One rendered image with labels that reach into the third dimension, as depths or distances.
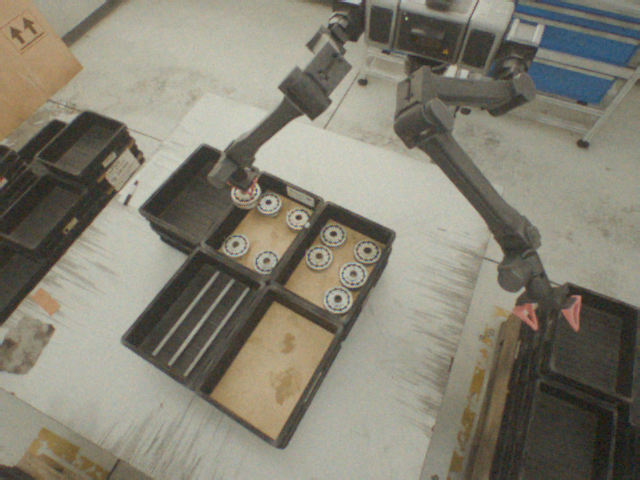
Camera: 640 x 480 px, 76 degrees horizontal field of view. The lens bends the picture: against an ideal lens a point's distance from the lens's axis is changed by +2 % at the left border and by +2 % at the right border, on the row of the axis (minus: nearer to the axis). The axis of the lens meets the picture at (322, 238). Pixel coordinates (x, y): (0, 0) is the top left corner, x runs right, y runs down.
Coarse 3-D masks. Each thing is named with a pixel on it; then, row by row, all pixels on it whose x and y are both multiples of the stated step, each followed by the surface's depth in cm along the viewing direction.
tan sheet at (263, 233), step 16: (272, 192) 168; (256, 208) 164; (288, 208) 164; (304, 208) 164; (240, 224) 160; (256, 224) 160; (272, 224) 160; (256, 240) 157; (272, 240) 156; (288, 240) 156
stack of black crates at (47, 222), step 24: (48, 192) 226; (72, 192) 226; (0, 216) 207; (24, 216) 218; (48, 216) 219; (72, 216) 213; (96, 216) 228; (24, 240) 211; (48, 240) 204; (72, 240) 218; (48, 264) 217
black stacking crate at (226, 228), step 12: (264, 180) 164; (276, 180) 160; (264, 192) 169; (276, 192) 167; (300, 204) 165; (228, 216) 152; (240, 216) 160; (312, 216) 151; (228, 228) 156; (216, 240) 152; (216, 252) 144
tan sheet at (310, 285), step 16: (320, 240) 156; (352, 240) 156; (336, 256) 152; (352, 256) 152; (304, 272) 149; (336, 272) 149; (368, 272) 149; (288, 288) 146; (304, 288) 146; (320, 288) 146; (320, 304) 143
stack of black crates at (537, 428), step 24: (528, 384) 171; (552, 384) 161; (504, 408) 187; (528, 408) 162; (552, 408) 166; (576, 408) 166; (600, 408) 158; (504, 432) 175; (528, 432) 153; (552, 432) 162; (576, 432) 162; (600, 432) 159; (504, 456) 168; (528, 456) 158; (552, 456) 158; (576, 456) 158; (600, 456) 154
